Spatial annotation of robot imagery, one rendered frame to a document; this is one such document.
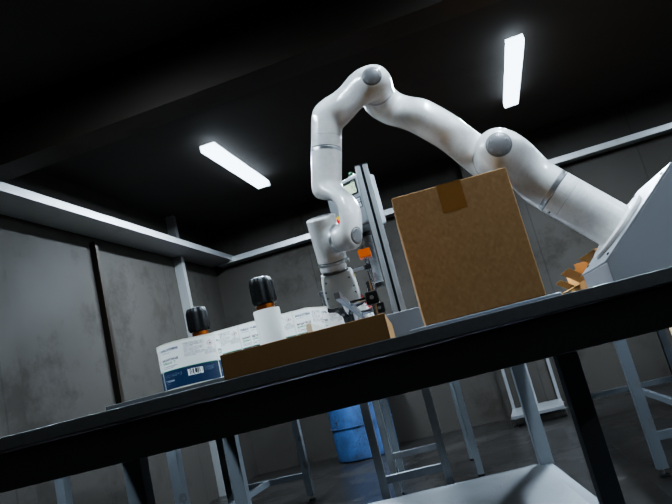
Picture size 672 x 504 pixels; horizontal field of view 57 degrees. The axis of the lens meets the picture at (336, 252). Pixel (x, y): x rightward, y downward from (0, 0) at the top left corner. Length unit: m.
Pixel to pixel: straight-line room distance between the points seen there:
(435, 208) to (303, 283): 5.73
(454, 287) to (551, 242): 5.48
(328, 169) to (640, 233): 0.81
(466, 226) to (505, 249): 0.09
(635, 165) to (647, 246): 5.39
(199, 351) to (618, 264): 1.21
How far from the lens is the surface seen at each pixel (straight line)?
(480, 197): 1.28
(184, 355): 1.97
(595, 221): 1.69
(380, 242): 2.14
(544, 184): 1.68
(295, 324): 2.23
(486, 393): 6.63
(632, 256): 1.59
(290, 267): 7.02
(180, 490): 3.12
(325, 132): 1.77
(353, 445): 6.14
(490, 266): 1.25
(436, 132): 1.73
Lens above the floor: 0.79
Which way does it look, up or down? 11 degrees up
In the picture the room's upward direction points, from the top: 14 degrees counter-clockwise
